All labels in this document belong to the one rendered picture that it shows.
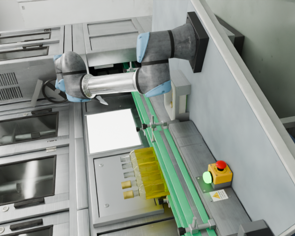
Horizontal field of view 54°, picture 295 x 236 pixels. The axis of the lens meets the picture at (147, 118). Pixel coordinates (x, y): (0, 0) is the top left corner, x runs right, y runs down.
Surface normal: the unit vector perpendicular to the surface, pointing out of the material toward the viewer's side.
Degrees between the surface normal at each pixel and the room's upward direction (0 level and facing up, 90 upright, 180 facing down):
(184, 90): 90
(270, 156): 0
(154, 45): 87
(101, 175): 91
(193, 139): 90
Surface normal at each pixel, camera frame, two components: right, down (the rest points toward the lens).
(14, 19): 0.22, 0.57
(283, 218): -0.98, 0.16
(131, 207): -0.04, -0.80
